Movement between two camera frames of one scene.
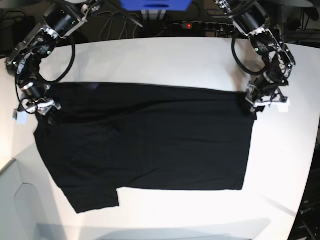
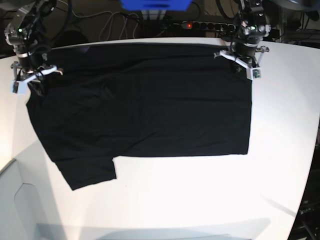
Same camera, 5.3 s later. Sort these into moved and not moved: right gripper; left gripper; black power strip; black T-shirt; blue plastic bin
Moved: black T-shirt; left gripper; right gripper
Not moved: black power strip; blue plastic bin
